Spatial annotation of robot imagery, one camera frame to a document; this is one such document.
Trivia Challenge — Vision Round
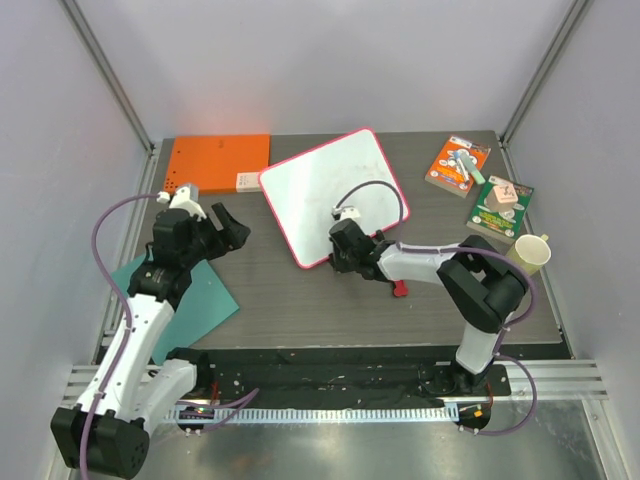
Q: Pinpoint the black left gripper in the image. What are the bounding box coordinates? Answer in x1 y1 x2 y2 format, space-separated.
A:
181 203 249 268

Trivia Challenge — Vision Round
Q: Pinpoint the red bone shaped eraser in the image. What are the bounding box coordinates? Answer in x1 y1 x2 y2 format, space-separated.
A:
392 280 409 298

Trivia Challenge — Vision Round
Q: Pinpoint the pink framed whiteboard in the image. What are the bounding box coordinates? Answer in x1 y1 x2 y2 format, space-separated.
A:
259 128 410 269

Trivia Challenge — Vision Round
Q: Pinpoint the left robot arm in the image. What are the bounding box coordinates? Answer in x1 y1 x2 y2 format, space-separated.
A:
50 203 251 479

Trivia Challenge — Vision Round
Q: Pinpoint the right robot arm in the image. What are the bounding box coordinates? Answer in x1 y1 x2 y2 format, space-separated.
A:
329 219 536 395

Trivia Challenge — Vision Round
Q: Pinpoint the whiteboard marker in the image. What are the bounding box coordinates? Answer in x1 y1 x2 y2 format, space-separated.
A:
454 152 470 184

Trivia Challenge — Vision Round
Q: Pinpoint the small white eraser block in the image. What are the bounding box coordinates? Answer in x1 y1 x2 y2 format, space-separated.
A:
235 172 261 193

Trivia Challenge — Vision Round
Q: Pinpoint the teal paper sheet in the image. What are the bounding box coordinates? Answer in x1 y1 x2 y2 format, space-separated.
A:
110 254 241 365

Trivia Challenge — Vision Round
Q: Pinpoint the orange flat box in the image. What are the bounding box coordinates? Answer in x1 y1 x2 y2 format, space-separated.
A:
163 134 271 195

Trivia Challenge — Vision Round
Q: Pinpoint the orange book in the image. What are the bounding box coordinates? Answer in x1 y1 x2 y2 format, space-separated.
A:
424 135 491 198

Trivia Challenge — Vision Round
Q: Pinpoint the green book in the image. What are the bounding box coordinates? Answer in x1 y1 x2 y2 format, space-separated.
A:
466 175 535 244

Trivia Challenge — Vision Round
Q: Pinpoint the wooden cube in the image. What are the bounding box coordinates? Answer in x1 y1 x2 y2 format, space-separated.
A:
486 183 519 212

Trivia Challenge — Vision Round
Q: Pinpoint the yellow green paper cup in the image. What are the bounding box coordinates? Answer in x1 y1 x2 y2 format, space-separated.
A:
506 234 552 275

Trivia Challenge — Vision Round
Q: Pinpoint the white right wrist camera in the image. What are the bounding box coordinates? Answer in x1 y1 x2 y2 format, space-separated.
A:
331 205 361 225

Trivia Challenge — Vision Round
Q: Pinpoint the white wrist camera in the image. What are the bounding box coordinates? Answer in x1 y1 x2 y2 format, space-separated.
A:
156 183 206 220
331 205 361 225

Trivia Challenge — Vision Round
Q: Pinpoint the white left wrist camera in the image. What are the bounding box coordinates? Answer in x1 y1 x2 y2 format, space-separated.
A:
156 183 206 220

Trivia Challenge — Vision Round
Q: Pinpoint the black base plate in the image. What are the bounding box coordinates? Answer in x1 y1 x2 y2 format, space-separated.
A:
168 346 511 410

